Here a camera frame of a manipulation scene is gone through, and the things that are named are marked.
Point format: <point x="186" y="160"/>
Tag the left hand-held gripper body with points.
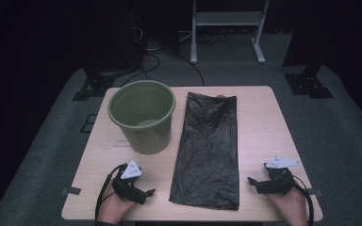
<point x="125" y="185"/>

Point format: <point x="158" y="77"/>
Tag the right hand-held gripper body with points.
<point x="278" y="180"/>

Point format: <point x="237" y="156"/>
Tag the green plastic trash bin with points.
<point x="151" y="138"/>

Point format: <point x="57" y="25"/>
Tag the black plastic garbage bag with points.
<point x="209" y="147"/>

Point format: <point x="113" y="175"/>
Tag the person's left hand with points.
<point x="114" y="205"/>

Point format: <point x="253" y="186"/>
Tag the person's right hand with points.
<point x="290" y="207"/>

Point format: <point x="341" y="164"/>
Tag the grey tape strip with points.
<point x="71" y="190"/>
<point x="315" y="192"/>

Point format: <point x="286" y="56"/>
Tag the round grey table grommet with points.
<point x="221" y="95"/>

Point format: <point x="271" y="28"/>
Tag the white metal stand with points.
<point x="227" y="19"/>

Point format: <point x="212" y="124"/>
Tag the black stand with base plate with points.
<point x="95" y="84"/>
<point x="309" y="84"/>

